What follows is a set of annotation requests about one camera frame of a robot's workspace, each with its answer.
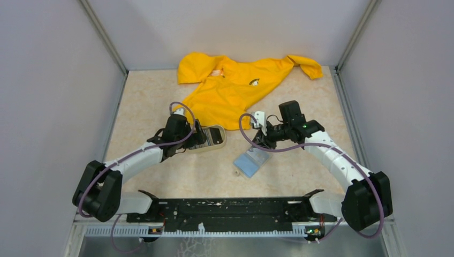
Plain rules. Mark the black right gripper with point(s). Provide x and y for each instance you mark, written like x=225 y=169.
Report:
x=262 y=140

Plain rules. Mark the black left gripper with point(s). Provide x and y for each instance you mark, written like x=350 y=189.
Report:
x=196 y=138

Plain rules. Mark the beige card holder wallet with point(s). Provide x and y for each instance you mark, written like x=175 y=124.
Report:
x=251 y=161

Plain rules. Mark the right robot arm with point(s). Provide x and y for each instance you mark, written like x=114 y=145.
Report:
x=367 y=195

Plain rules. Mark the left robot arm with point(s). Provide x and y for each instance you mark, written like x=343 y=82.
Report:
x=99 y=192

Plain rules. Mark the stack of cards in tray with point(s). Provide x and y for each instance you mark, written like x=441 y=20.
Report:
x=208 y=140

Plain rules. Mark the black VIP front card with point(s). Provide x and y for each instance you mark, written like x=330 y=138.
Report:
x=217 y=135

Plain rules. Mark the yellow jacket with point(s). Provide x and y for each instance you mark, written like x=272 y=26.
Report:
x=226 y=89

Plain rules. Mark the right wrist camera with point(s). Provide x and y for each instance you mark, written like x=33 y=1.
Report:
x=258 y=121

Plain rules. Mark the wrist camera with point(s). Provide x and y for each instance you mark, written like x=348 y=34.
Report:
x=180 y=111
x=258 y=121

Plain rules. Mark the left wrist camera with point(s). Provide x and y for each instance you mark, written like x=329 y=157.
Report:
x=180 y=111

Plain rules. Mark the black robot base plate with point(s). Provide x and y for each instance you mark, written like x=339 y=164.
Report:
x=238 y=217

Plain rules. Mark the aluminium frame rail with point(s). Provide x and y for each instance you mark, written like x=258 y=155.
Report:
x=119 y=227

